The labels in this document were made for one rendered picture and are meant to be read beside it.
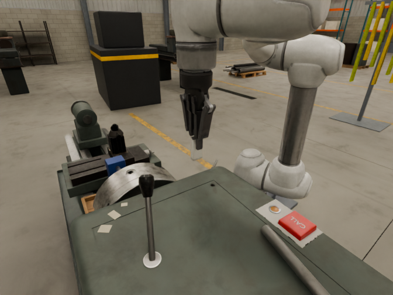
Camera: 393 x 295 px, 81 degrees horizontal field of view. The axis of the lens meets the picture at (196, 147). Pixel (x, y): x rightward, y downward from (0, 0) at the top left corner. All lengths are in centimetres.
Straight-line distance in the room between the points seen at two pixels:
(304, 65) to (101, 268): 87
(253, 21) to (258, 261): 44
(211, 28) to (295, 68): 54
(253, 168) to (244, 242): 72
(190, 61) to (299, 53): 53
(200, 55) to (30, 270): 216
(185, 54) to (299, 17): 22
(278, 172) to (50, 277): 183
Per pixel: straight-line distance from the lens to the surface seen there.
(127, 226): 58
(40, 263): 239
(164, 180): 76
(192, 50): 51
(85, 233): 60
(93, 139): 188
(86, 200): 130
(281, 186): 121
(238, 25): 46
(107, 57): 530
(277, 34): 45
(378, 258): 254
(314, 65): 96
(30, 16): 1462
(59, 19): 1477
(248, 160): 122
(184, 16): 50
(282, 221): 59
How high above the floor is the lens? 166
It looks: 28 degrees down
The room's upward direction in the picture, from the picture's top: straight up
